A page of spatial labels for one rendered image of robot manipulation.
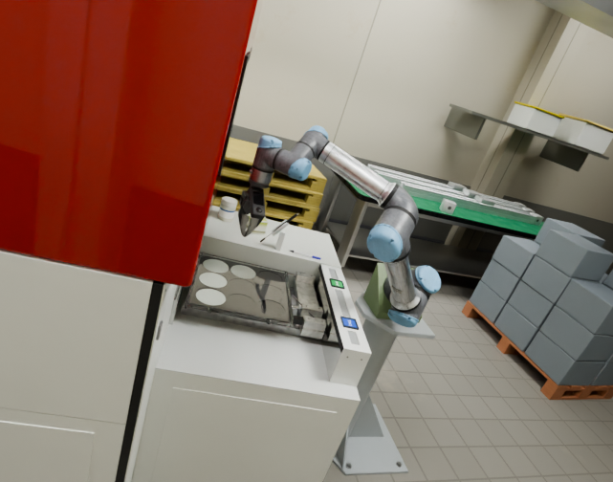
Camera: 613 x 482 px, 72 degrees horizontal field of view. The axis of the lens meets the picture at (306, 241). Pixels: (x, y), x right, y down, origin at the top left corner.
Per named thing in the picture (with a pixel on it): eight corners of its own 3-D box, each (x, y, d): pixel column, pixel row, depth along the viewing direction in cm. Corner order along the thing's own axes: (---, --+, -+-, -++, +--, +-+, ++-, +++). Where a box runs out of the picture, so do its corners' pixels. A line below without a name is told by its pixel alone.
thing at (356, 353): (329, 383, 136) (343, 348, 130) (310, 291, 185) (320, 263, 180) (357, 386, 138) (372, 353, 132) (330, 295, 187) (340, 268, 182)
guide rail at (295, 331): (180, 314, 144) (182, 306, 143) (181, 310, 146) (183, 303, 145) (318, 339, 155) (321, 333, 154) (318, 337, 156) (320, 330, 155)
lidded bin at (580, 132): (576, 146, 513) (588, 123, 502) (604, 156, 478) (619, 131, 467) (546, 136, 496) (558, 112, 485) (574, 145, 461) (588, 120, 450)
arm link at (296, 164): (318, 149, 138) (290, 137, 141) (300, 171, 133) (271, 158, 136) (317, 166, 145) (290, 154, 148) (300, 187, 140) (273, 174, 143)
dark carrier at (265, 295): (187, 303, 138) (188, 302, 138) (201, 255, 169) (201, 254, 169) (289, 323, 145) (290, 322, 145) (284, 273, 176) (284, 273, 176)
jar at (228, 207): (216, 219, 187) (221, 200, 183) (217, 213, 193) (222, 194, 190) (232, 223, 189) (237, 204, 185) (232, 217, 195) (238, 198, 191)
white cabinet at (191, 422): (118, 545, 150) (155, 369, 119) (169, 361, 237) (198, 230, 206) (291, 558, 164) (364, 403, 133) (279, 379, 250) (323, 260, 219)
